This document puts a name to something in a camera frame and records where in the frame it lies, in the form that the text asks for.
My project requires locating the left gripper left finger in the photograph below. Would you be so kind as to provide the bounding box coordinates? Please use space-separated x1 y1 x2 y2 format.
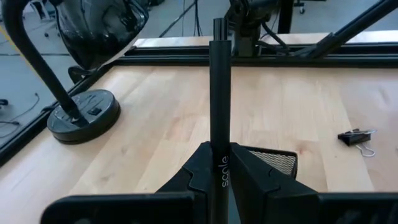
40 141 215 224

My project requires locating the black desk lamp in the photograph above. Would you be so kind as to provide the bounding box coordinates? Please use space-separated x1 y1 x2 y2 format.
1 0 150 146

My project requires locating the black pen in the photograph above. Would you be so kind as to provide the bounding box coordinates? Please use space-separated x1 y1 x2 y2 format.
208 17 233 224

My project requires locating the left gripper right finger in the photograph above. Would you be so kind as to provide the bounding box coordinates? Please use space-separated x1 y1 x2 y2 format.
230 142 398 224

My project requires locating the black aluminium table frame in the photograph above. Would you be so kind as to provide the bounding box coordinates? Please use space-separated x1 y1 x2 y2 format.
0 0 398 166

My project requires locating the black mesh desk organizer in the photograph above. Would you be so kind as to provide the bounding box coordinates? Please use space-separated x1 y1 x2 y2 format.
245 146 299 187

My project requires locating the black binder clip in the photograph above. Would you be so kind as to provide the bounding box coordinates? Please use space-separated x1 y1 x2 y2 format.
337 128 378 158

